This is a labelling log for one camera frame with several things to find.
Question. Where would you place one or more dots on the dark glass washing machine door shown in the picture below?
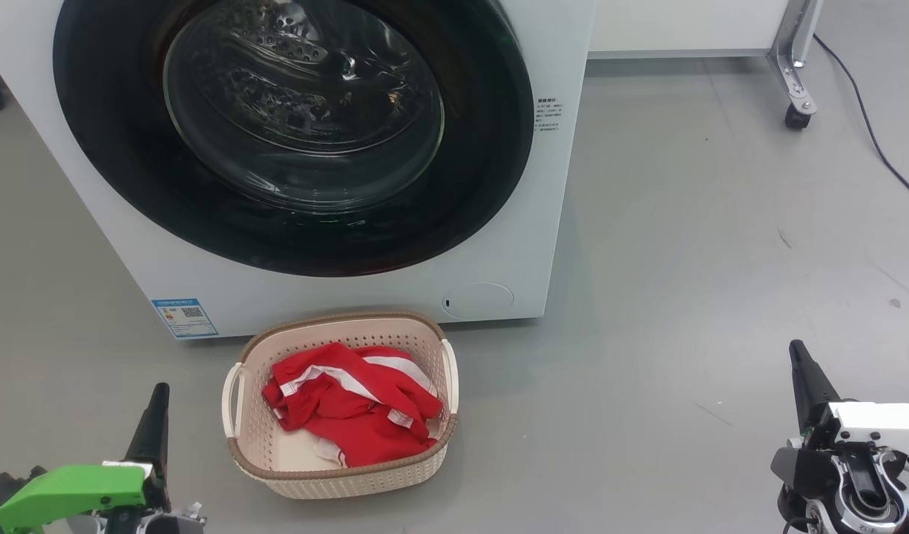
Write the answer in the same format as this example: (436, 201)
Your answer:
(469, 185)

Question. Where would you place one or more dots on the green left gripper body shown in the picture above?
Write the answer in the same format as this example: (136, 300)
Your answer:
(68, 489)

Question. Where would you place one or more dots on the blue energy label sticker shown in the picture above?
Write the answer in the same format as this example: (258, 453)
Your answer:
(185, 317)

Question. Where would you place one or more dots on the white washing machine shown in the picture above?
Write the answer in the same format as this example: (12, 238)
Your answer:
(558, 222)

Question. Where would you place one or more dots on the red garment with white stripes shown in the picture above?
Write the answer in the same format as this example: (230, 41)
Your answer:
(350, 415)

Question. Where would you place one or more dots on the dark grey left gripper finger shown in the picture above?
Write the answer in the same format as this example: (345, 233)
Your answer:
(153, 437)

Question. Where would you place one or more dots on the white partition on wheeled stand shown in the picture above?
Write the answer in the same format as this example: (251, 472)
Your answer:
(684, 26)

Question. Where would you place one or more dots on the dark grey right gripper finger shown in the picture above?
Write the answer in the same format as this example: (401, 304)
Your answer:
(810, 393)

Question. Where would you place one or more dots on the cream perforated laundry basket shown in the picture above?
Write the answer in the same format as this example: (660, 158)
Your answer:
(276, 460)

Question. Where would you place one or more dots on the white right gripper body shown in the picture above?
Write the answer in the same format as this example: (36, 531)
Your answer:
(884, 426)

